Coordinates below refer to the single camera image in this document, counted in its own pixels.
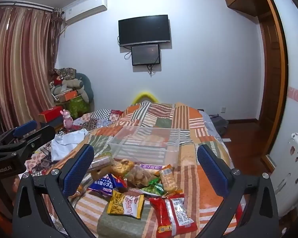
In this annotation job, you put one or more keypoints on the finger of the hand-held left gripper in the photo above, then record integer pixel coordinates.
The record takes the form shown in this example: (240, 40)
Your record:
(41, 136)
(26, 128)

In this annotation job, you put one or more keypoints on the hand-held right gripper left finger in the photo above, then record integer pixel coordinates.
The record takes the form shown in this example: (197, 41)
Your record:
(78, 171)

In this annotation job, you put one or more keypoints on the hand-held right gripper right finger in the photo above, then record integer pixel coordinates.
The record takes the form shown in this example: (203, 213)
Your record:
(210, 169)

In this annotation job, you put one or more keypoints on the brown snack box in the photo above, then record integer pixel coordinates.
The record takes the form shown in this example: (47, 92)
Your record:
(99, 174)

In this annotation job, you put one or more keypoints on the brown cylinder snack packet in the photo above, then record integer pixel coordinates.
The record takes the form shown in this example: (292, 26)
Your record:
(101, 162)

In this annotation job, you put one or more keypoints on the blue and white snack packet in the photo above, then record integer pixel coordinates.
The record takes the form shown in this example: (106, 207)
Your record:
(104, 183)

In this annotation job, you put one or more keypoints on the pale cracker packet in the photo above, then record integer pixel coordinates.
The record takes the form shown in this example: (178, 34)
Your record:
(168, 181)

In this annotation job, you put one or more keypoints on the orange peanut cracker packet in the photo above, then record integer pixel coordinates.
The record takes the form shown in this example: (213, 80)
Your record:
(123, 167)

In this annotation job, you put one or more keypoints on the yellow chips packet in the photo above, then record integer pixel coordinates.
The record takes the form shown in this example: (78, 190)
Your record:
(119, 200)

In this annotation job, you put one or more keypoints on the red snack packet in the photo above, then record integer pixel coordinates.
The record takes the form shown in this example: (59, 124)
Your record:
(173, 215)

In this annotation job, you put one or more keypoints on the green snack packet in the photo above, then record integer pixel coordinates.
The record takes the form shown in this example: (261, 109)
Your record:
(153, 189)

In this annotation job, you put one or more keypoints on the clear bag of round cookies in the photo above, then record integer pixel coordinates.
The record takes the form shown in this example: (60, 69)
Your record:
(139, 176)

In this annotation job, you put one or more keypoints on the clear plastic storage box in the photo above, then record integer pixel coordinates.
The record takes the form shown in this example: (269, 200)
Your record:
(144, 143)

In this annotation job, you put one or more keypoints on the red flat box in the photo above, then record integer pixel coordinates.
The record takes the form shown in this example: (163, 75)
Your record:
(51, 114)

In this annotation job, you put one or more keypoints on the white cloth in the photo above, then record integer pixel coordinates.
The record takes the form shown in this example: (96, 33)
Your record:
(67, 143)

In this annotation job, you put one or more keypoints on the pink doll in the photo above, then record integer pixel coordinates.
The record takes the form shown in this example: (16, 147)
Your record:
(67, 120)

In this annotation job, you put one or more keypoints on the green patterned box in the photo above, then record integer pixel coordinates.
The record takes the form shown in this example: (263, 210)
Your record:
(77, 107)

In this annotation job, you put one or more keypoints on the grey bag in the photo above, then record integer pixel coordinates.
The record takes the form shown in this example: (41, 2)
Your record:
(218, 124)

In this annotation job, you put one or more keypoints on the orange flat box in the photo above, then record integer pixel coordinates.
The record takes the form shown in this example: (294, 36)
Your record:
(67, 95)

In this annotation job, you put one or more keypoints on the patchwork striped bedspread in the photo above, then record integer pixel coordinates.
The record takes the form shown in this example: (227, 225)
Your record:
(186, 119)

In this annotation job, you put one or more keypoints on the floral checkered blanket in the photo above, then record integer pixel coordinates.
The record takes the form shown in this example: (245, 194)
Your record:
(101, 119)

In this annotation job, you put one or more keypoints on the grey plush toy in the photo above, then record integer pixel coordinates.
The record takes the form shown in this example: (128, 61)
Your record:
(72, 84)

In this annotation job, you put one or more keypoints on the striped brown curtain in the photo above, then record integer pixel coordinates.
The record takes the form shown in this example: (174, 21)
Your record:
(20, 62)

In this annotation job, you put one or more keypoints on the patterned folded cloth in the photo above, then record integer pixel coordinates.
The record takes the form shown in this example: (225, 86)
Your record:
(66, 73)

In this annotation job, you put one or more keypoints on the grey-blue cushion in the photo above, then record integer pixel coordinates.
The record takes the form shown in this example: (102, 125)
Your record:
(85, 84)

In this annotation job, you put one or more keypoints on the yellow curved object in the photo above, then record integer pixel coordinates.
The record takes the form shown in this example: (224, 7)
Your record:
(144, 95)

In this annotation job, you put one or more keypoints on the white air conditioner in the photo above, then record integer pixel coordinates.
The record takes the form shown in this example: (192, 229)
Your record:
(85, 7)

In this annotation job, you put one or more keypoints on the white wall outlet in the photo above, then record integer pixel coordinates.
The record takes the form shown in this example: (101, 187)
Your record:
(222, 109)

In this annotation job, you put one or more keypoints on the wooden door frame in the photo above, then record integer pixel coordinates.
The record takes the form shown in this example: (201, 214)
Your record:
(275, 67)

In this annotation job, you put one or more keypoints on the small black wall monitor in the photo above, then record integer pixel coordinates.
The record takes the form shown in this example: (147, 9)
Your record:
(145, 54)

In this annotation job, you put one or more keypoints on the large black wall television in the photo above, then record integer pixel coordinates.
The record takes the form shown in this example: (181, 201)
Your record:
(144, 29)

